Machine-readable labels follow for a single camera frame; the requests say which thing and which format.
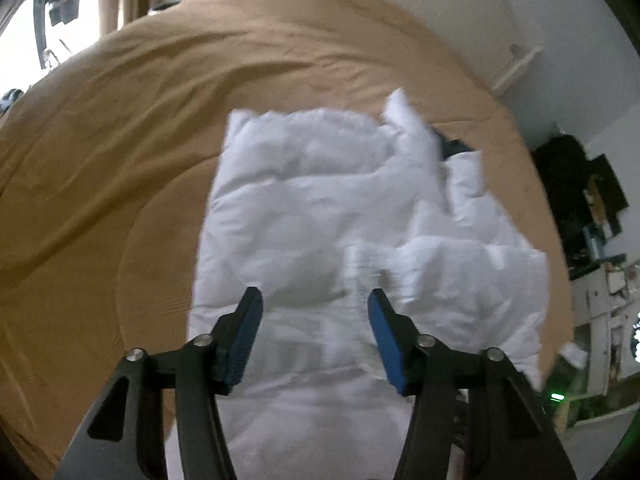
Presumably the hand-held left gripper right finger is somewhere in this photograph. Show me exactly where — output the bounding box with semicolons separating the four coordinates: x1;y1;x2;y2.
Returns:
368;288;581;480

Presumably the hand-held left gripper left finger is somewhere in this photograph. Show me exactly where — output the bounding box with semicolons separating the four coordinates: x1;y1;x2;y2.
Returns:
57;286;264;480

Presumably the white puffy jacket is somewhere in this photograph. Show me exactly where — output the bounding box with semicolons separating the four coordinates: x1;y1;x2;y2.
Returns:
165;87;551;480

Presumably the cluttered white cabinet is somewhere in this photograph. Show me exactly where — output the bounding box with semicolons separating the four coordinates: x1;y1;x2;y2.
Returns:
567;255;640;426

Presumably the tan bedspread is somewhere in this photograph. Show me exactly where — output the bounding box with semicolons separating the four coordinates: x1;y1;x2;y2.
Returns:
0;0;576;480

